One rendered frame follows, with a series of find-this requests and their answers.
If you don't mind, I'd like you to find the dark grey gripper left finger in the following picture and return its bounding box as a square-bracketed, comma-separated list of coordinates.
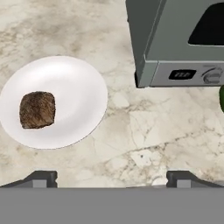
[0, 170, 59, 189]

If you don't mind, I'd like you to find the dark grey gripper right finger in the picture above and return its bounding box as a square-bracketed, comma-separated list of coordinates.
[165, 170, 224, 189]

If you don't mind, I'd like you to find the brown bread piece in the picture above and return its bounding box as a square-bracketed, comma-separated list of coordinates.
[18, 91, 57, 130]

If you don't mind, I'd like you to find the white round plate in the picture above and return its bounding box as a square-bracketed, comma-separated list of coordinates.
[0, 55, 109, 151]

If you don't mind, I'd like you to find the green avocado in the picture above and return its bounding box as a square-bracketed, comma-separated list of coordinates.
[219, 85, 224, 113]

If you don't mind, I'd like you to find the grey microwave oven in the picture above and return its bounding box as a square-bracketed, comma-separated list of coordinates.
[125, 0, 224, 88]

